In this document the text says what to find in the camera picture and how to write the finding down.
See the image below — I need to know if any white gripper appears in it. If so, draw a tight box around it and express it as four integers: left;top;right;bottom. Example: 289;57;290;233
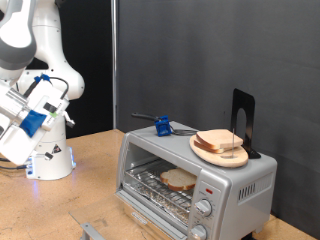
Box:
0;79;76;166

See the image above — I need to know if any spatula with blue grip block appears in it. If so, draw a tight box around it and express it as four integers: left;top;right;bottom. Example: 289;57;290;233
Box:
131;112;200;138

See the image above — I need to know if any thick white bread slice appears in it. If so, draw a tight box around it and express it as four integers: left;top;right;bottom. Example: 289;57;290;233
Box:
159;167;198;192

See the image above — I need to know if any aluminium foil oven liner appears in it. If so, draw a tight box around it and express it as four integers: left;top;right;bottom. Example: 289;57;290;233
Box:
128;181;190;225

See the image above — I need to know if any silver oven knob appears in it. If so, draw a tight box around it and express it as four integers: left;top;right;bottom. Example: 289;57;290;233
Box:
194;198;214;218
189;224;209;240

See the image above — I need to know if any silver toaster oven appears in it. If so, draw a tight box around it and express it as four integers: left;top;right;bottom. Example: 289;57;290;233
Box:
114;120;278;240

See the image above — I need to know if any vertical metal pole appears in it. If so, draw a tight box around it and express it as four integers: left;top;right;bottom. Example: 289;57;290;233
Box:
111;0;119;130

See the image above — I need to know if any thin white bread slice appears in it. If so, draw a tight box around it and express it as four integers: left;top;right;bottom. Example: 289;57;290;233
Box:
193;139;226;155
195;129;245;150

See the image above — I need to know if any round wooden board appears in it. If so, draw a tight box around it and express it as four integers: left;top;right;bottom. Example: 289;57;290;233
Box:
189;134;250;169

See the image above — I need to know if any black metal bookend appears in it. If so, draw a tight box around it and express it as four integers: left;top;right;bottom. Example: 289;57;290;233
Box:
230;88;262;160

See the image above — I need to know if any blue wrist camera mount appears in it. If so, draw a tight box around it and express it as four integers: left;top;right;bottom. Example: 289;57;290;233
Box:
19;99;64;139

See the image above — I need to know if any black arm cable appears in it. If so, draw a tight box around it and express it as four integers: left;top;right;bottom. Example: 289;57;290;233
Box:
22;76;70;100

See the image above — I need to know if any blue gripper cable clip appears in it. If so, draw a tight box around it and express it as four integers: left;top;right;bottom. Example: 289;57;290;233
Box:
33;73;53;85

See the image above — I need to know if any oven wire rack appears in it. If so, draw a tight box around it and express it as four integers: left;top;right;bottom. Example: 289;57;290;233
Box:
124;158;198;225

